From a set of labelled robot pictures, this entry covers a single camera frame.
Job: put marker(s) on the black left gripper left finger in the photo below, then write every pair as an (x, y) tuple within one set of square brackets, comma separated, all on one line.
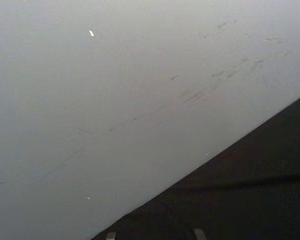
[(111, 236)]

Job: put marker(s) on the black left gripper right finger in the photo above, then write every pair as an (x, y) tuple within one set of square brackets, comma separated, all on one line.
[(199, 235)]

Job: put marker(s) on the black table cloth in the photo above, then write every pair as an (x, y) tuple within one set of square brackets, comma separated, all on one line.
[(240, 195)]

